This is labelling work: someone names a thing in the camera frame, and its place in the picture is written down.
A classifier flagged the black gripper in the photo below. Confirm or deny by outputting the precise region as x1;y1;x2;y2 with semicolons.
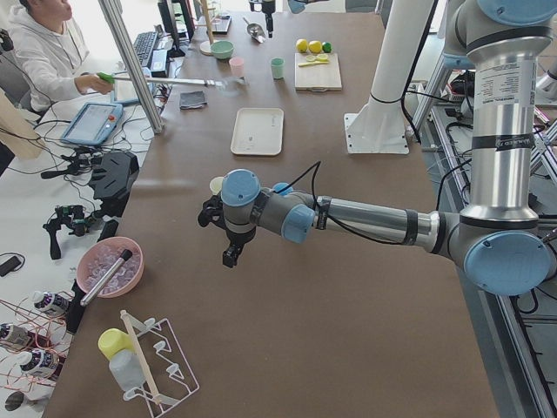
261;0;276;26
198;195;256;268

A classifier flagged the pale yellow cup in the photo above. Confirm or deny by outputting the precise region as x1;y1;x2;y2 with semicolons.
209;176;224;195

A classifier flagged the green cup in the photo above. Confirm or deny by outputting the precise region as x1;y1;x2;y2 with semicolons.
271;57;285;80

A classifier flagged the pink cup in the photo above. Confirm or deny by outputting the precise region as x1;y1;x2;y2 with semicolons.
229;57;245;78

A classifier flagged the blue cup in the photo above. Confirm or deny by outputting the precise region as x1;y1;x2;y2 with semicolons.
272;182;293;196

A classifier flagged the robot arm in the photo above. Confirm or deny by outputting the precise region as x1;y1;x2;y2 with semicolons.
198;1;556;296

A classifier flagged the cream serving tray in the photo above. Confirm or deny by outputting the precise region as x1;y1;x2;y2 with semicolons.
230;108;284;157

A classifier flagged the silver metal scoop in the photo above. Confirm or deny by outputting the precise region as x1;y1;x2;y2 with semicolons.
243;17;266;44

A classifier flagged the whole lemon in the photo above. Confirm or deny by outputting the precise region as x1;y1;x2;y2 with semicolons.
307;40;322;54
295;38;308;53

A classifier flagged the mint green bowl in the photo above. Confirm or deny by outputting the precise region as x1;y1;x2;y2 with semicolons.
210;40;234;60

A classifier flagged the yellow plastic knife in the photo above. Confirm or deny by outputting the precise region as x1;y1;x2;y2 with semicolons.
297;61;330;68

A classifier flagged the wooden cup stand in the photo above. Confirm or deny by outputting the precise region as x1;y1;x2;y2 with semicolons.
198;0;215;56

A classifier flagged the wooden cutting board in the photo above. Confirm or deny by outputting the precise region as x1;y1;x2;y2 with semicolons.
294;52;342;91

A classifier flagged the metal ice scoop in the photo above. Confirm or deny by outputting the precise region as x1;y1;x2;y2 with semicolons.
80;249;133;307

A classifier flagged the grey folded cloth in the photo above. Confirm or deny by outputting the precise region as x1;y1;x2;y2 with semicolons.
179;91;206;110

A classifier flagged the black headset device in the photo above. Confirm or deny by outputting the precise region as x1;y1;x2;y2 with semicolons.
88;152;139;217

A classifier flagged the pink bowl with ice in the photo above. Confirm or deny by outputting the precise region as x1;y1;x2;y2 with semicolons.
77;236;144;299

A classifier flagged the black keyboard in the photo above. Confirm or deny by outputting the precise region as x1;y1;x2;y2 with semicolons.
133;31;158;67

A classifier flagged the yellow cup on rack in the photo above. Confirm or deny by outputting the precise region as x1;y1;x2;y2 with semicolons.
97;328;133;361

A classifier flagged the clear cup on rack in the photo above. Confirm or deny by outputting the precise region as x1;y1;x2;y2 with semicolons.
109;349;145;392

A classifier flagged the blue teach pendant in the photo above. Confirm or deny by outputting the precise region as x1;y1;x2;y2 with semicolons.
60;103;124;146

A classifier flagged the reacher grabber stick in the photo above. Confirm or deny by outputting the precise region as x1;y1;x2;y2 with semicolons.
97;72;247;90

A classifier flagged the person in white hoodie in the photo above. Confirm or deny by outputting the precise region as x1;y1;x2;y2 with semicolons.
8;0;113;112

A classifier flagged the white wire cup rack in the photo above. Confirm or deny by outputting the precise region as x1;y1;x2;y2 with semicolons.
120;310;200;417

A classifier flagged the aluminium frame post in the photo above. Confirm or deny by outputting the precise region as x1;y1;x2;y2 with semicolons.
98;0;164;134

